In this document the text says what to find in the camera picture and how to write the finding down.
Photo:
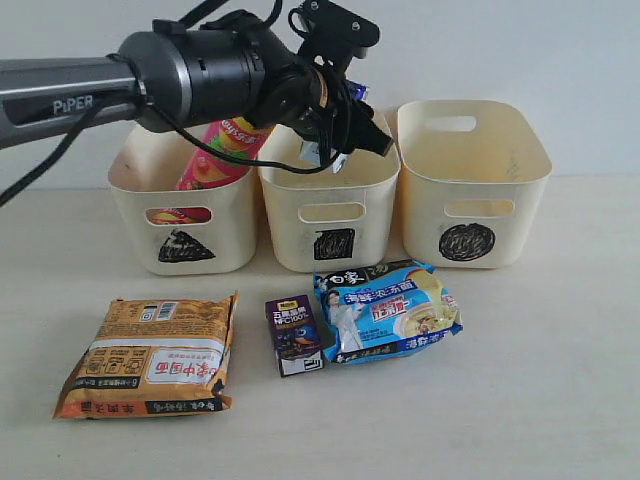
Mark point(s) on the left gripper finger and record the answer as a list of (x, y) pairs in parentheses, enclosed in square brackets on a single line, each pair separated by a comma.
[(364, 134)]

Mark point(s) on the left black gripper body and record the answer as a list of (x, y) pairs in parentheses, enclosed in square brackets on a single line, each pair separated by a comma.
[(311, 100)]

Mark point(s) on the pink chips can yellow lid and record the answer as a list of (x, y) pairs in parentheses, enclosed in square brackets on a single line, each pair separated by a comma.
[(234, 137)]

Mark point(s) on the blue instant noodle packet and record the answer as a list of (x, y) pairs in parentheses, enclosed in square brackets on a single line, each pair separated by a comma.
[(387, 310)]

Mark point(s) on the purple juice carton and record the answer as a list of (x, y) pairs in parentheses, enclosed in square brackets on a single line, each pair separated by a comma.
[(294, 334)]

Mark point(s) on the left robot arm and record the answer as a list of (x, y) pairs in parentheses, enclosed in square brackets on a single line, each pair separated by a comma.
[(186, 73)]

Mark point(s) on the middle cream plastic bin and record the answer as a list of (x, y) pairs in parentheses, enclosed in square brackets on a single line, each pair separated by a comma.
[(332, 221)]

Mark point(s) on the cream plastic bin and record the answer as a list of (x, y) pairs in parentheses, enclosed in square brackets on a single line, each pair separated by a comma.
[(223, 232), (473, 175), (332, 221)]

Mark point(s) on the right cream plastic bin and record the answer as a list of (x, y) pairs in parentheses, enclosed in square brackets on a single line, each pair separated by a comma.
[(473, 175)]

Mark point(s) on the left cream plastic bin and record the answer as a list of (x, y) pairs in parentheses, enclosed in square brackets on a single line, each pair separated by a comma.
[(223, 232)]

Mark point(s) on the orange instant noodle packet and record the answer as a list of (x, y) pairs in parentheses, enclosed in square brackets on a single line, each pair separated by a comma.
[(153, 358)]

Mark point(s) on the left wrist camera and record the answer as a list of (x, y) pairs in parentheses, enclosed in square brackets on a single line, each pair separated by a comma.
[(332, 33)]

